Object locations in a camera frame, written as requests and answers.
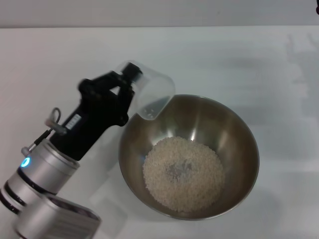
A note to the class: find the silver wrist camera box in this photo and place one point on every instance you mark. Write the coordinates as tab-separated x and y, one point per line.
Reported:
59	219

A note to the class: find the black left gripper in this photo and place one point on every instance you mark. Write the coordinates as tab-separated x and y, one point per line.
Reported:
92	119

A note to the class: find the stainless steel mixing bowl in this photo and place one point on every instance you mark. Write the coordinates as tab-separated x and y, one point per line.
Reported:
236	139

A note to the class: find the white rice grains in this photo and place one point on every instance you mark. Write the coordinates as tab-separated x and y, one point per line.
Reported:
199	184

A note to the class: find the clear plastic measuring cup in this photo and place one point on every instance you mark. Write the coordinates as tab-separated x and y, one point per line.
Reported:
155	87

